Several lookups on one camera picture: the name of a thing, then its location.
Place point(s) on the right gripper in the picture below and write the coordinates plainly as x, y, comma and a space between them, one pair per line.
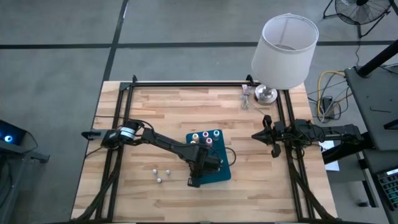
281, 132

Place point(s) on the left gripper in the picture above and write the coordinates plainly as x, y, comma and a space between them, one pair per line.
197, 160

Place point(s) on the large green food coloring bottle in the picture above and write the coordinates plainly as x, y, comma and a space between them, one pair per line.
216, 134

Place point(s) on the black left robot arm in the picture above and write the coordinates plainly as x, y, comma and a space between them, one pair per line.
161, 141

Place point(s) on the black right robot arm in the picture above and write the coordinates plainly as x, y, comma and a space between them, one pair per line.
329, 132

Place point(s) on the teal plastic bin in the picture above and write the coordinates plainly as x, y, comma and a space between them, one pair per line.
222, 175

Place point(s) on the white paper sheet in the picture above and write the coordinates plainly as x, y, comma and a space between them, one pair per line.
329, 146

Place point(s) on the white shade table lamp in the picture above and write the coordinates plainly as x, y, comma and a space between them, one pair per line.
284, 53

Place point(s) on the black side table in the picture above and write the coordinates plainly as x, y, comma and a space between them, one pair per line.
373, 102

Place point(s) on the black computer mouse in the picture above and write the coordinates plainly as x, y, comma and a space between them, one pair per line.
362, 204

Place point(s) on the blue backlit keyboard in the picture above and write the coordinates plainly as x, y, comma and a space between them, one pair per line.
390, 186

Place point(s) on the black pole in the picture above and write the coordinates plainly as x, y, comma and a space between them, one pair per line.
379, 59

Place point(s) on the black floor fan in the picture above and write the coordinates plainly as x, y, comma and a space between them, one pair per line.
362, 12

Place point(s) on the grey equipment stand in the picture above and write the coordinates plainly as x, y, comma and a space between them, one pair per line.
18, 155

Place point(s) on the computer case blue light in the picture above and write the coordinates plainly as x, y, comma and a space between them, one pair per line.
12, 132

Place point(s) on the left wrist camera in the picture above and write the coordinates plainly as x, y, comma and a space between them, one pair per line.
214, 163

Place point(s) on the black aluminium table frame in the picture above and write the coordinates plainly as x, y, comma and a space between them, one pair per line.
186, 84

